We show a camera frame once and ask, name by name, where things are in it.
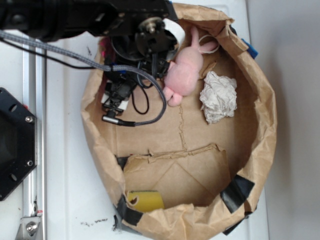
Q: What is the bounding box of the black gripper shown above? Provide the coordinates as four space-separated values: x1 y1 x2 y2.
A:
109 0 186 78

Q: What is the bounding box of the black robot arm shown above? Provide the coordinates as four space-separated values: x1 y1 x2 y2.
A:
0 0 185 76

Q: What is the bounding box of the pink plush bunny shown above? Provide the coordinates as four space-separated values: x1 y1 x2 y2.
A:
163 26 219 107

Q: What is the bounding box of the crumpled white paper ball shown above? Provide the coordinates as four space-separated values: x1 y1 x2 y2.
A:
199 71 237 125

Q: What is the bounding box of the blue tape piece right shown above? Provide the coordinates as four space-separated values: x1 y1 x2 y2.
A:
241 38 259 60

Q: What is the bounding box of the brown paper bag bin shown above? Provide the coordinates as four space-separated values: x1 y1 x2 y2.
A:
81 3 277 240

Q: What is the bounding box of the yellow sponge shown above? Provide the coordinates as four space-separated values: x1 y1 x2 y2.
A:
127 191 165 213

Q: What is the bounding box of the thin black cable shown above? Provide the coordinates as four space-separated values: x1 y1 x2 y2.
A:
0 39 156 115

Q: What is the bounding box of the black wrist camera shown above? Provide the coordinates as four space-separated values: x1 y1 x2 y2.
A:
101 79 134 118

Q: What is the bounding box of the grey braided cable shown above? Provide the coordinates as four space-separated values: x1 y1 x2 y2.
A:
0 29 168 128

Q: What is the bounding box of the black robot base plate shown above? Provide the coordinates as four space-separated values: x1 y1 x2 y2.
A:
0 87 36 201

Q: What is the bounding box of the aluminium extrusion rail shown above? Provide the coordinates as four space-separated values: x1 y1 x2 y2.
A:
22 52 47 217

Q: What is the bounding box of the metal corner bracket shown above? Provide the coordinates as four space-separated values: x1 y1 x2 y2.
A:
15 216 43 240

